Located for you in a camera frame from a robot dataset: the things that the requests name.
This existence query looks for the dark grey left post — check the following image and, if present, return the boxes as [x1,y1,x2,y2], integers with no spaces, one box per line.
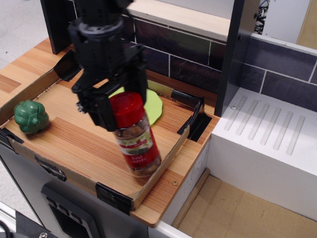
[40,0,77,55]

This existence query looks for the red-capped basil spice bottle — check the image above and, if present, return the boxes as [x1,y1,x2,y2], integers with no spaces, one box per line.
[110,92,161,178]

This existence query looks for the black device with screw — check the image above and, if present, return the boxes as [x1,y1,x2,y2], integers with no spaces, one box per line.
[15,211,55,238]

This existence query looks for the white toy sink drainboard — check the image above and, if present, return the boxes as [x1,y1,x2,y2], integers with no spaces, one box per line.
[207,88,317,220]

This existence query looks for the light green plate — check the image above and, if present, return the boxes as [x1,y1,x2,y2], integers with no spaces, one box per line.
[109,89,163,128]

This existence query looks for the green toy bell pepper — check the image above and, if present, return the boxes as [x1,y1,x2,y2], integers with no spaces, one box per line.
[14,100,49,134]

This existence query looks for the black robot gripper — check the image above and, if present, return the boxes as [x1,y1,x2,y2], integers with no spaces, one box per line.
[68,17,148,132]

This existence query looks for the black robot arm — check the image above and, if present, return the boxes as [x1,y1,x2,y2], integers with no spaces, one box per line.
[68,0,148,131]

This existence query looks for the dark grey vertical post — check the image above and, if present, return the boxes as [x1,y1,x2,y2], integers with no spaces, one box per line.
[214,0,260,117]

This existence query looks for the tangled black white cables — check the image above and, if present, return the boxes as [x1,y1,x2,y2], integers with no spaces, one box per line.
[253,0,269,35]

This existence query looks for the black oven control panel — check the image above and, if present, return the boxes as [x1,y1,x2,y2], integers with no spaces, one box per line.
[41,185,100,238]

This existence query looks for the cardboard fence with black tape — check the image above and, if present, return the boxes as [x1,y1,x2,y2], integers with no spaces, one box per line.
[0,44,215,224]

